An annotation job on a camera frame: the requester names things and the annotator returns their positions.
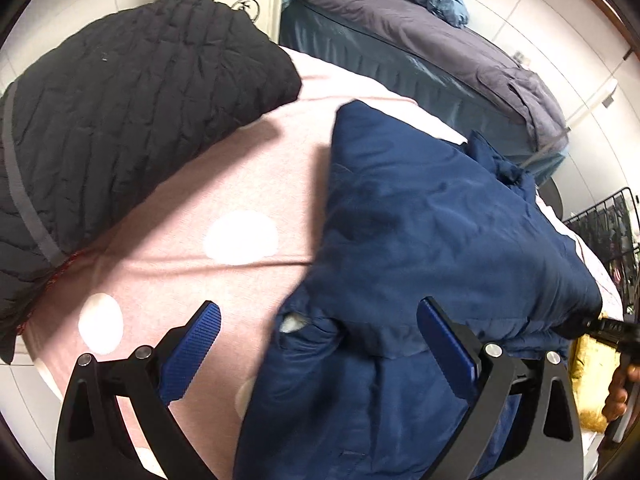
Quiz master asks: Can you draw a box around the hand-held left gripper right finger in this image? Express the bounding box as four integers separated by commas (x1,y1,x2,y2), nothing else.
416,296,585,480

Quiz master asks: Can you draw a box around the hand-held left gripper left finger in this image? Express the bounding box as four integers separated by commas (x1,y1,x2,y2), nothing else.
55,300,222,480

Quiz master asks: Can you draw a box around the navy blue jacket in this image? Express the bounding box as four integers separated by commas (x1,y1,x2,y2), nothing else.
232,100,603,480

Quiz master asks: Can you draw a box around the person's right hand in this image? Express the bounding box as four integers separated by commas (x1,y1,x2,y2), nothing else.
602,362,640,423

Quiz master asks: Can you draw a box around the yellow cloth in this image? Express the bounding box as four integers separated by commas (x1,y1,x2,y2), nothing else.
570,335,621,431

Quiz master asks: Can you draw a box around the pink polka dot bed cover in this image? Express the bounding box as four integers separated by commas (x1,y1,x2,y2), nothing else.
22,45,471,480

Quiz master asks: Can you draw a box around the black round stool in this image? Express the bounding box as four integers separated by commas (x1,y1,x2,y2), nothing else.
537,180,563,218

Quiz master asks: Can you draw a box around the red patterned cloth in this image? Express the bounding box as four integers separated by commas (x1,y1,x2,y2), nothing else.
15,255,76,336

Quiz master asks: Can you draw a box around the white pole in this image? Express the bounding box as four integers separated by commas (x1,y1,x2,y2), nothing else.
520,50,636,166

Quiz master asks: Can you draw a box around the black quilted jacket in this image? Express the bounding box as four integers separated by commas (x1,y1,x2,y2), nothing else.
0,0,302,363

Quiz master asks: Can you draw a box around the teal skirted bed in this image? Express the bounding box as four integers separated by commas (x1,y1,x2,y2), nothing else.
279,0,568,181

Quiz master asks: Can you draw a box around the black wire rack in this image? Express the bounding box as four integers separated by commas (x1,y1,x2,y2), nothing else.
562,187,640,311

